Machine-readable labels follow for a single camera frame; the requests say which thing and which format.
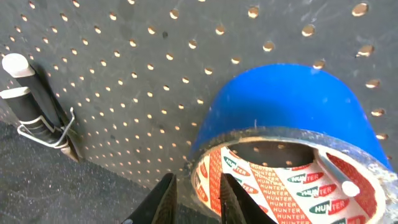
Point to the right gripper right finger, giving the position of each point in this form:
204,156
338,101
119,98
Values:
236,205

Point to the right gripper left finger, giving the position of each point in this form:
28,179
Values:
158,205

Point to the roll of blue tape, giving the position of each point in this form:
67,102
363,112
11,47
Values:
289,99

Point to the black and white pliers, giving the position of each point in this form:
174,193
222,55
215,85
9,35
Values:
31,102

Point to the black pegboard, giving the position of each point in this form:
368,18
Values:
140,46

